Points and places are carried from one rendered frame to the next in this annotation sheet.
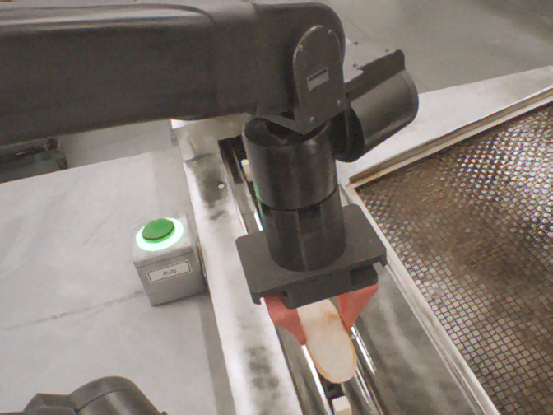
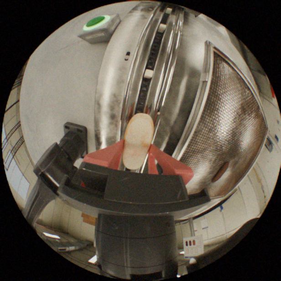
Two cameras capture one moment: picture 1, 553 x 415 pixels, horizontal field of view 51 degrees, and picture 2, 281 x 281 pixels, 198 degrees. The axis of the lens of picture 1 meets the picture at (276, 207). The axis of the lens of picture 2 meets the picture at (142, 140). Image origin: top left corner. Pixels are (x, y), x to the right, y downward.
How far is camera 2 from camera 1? 0.49 m
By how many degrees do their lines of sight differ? 85
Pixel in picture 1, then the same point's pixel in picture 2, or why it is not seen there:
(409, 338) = (179, 110)
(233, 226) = (142, 21)
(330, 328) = (139, 152)
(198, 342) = (98, 65)
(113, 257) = not seen: hidden behind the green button
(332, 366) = (129, 166)
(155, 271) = (87, 36)
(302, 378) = (126, 115)
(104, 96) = not seen: outside the picture
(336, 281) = not seen: hidden behind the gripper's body
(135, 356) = (76, 66)
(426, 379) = (171, 128)
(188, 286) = (105, 39)
